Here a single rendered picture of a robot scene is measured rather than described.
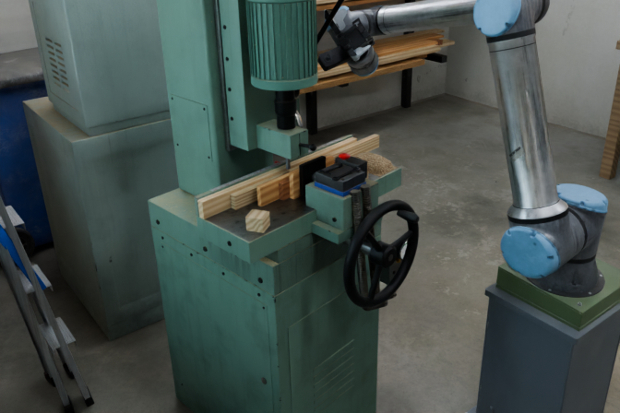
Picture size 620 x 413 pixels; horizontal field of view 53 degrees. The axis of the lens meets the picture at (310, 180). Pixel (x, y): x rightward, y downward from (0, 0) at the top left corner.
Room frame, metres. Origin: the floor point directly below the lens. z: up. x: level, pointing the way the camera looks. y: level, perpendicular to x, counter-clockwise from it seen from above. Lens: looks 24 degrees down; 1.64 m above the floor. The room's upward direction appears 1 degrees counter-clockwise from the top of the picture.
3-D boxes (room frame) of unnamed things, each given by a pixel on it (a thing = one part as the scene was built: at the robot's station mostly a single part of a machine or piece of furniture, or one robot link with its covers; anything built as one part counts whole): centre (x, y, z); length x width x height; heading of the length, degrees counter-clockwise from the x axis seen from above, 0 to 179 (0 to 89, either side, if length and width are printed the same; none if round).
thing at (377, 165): (1.72, -0.18, 0.92); 0.14 x 0.09 x 0.04; 45
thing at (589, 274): (1.54, -0.73, 0.67); 0.19 x 0.19 x 0.10
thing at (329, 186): (1.48, -0.09, 0.99); 0.13 x 0.11 x 0.06; 135
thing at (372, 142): (1.67, -0.01, 0.92); 0.60 x 0.02 x 0.04; 135
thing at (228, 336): (1.69, 0.15, 0.36); 0.58 x 0.45 x 0.71; 45
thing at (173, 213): (1.69, 0.15, 0.76); 0.57 x 0.45 x 0.09; 45
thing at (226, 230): (1.53, -0.02, 0.87); 0.61 x 0.30 x 0.06; 135
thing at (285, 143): (1.62, 0.07, 1.03); 0.14 x 0.07 x 0.09; 45
